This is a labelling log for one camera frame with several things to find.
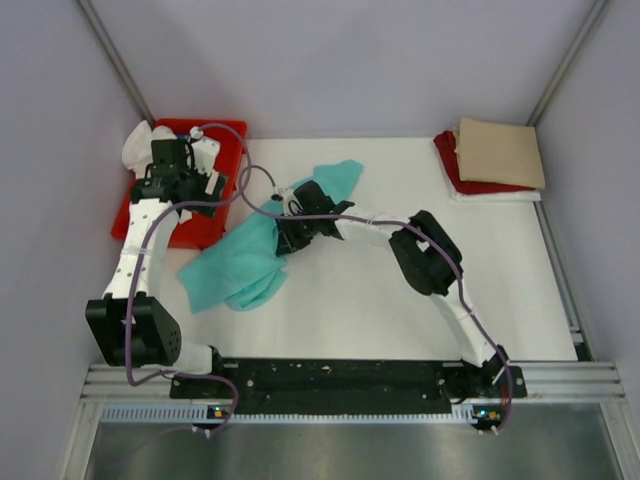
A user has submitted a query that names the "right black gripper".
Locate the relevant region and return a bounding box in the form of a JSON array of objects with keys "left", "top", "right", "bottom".
[{"left": 275, "top": 210, "right": 320, "bottom": 258}]

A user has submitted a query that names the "teal t shirt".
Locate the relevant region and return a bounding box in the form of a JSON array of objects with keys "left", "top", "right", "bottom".
[{"left": 177, "top": 160, "right": 364, "bottom": 314}]

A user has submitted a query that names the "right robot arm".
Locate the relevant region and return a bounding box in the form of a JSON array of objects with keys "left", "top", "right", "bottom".
[{"left": 272, "top": 181, "right": 513, "bottom": 396}]

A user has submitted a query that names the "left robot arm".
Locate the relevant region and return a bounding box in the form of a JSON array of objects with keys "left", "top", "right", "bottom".
[{"left": 85, "top": 137, "right": 228, "bottom": 397}]

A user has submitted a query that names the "white printed t shirt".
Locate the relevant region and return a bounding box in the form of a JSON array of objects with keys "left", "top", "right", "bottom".
[{"left": 121, "top": 120, "right": 177, "bottom": 179}]

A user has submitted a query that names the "red plastic bin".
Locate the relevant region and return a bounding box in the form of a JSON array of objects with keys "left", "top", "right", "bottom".
[{"left": 111, "top": 118, "right": 248, "bottom": 250}]

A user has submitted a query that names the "red folded t shirt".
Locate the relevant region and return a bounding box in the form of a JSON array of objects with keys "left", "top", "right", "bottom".
[{"left": 433, "top": 130, "right": 540, "bottom": 202}]

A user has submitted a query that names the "beige folded t shirt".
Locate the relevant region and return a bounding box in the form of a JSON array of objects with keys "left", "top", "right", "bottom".
[{"left": 456, "top": 117, "right": 546, "bottom": 190}]

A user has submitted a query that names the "white folded t shirt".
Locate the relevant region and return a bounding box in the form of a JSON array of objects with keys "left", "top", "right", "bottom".
[{"left": 441, "top": 161, "right": 541, "bottom": 203}]

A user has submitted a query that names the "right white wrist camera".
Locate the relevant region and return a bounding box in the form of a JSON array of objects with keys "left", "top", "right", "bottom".
[{"left": 271, "top": 188, "right": 303, "bottom": 216}]

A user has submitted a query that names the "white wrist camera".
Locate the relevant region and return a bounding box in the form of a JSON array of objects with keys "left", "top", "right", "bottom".
[
  {"left": 189, "top": 126, "right": 221, "bottom": 177},
  {"left": 271, "top": 188, "right": 303, "bottom": 216}
]

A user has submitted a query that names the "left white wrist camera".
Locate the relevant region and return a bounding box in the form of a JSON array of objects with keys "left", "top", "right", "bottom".
[{"left": 189, "top": 126, "right": 221, "bottom": 177}]

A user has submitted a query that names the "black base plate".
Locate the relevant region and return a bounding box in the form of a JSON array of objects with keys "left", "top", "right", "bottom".
[{"left": 170, "top": 358, "right": 527, "bottom": 416}]

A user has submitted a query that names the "grey slotted cable duct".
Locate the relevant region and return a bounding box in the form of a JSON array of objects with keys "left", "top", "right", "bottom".
[{"left": 100, "top": 403, "right": 499, "bottom": 426}]

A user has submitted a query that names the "aluminium frame rail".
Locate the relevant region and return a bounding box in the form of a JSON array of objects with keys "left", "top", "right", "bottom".
[{"left": 80, "top": 362, "right": 626, "bottom": 403}]

